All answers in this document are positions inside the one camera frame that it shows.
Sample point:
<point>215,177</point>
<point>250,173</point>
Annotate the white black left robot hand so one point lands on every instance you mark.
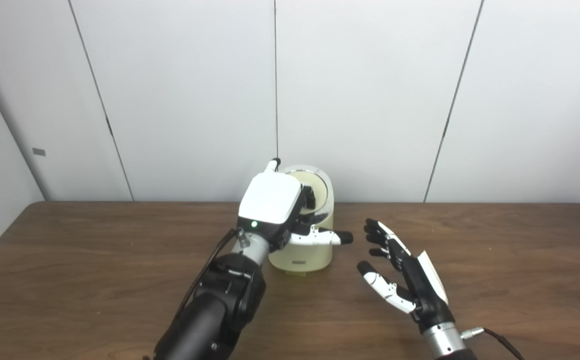
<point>270,200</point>

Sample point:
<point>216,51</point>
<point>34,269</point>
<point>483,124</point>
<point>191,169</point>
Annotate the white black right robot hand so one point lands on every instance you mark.
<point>419,290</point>

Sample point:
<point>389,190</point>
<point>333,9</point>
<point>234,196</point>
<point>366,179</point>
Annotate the cream round bin lid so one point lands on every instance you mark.
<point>318,187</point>

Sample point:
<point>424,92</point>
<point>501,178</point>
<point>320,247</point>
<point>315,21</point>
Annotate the cream-colored round bin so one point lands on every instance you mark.
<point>314,255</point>

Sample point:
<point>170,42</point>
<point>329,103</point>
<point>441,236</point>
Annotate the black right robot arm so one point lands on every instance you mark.
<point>447,345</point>

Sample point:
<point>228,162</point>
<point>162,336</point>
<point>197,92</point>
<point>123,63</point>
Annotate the small grey wall plate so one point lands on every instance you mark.
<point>39,152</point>

